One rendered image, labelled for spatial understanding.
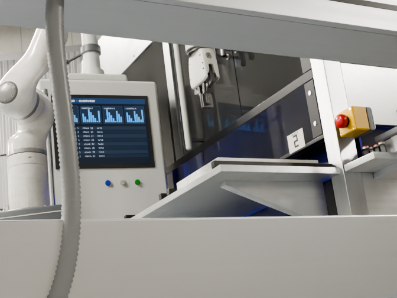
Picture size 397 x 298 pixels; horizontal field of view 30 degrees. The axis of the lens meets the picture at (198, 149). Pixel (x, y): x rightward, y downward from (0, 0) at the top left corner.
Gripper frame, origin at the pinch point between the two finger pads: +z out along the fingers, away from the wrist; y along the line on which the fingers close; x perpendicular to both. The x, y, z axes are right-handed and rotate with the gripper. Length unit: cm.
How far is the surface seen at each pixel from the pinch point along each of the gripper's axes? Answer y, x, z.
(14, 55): 403, -57, -203
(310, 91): -4.2, -34.8, -4.0
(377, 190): -12, -46, 30
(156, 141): 86, -25, -18
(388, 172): -19, -46, 26
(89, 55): 95, -3, -58
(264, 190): -2.4, -13.7, 27.2
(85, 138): 90, 4, -19
